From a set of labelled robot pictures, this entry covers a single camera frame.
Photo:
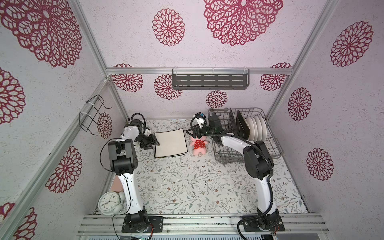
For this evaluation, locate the grey wall shelf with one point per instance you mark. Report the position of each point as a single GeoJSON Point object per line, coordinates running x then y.
{"type": "Point", "coordinates": [212, 81]}

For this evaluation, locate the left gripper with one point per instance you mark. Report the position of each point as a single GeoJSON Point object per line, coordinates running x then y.
{"type": "Point", "coordinates": [153, 140]}

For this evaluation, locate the black wire wall hook rack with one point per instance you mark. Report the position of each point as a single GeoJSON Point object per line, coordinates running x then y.
{"type": "Point", "coordinates": [87, 118]}

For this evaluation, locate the white square plate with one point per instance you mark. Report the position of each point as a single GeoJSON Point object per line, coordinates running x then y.
{"type": "Point", "coordinates": [168, 156]}
{"type": "Point", "coordinates": [171, 142]}

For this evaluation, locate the white alarm clock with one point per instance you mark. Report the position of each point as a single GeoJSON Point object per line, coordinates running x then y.
{"type": "Point", "coordinates": [112, 203]}

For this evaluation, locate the pink plush pig toy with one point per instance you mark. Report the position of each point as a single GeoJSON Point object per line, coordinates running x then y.
{"type": "Point", "coordinates": [199, 145]}

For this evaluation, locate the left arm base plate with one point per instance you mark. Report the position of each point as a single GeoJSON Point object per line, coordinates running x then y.
{"type": "Point", "coordinates": [135, 224]}

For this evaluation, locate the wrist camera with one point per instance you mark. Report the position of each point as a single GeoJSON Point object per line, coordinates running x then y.
{"type": "Point", "coordinates": [201, 120]}
{"type": "Point", "coordinates": [147, 132]}

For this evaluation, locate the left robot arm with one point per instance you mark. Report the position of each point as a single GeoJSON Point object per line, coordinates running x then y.
{"type": "Point", "coordinates": [124, 161]}

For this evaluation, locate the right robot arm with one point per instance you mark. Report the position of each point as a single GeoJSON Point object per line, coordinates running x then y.
{"type": "Point", "coordinates": [257, 159]}

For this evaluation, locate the aluminium mounting rail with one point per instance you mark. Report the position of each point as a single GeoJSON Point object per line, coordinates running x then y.
{"type": "Point", "coordinates": [216, 224]}

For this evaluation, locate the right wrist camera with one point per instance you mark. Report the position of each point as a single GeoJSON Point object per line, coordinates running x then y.
{"type": "Point", "coordinates": [201, 120]}

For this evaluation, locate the grey wire dish rack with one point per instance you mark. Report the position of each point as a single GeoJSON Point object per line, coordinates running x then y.
{"type": "Point", "coordinates": [272, 144]}

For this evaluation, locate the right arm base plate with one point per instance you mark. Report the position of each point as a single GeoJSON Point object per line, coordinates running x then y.
{"type": "Point", "coordinates": [264, 224]}

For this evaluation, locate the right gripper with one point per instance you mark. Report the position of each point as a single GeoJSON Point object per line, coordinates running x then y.
{"type": "Point", "coordinates": [196, 130]}

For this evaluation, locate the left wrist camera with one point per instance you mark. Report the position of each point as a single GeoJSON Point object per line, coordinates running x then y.
{"type": "Point", "coordinates": [147, 132]}

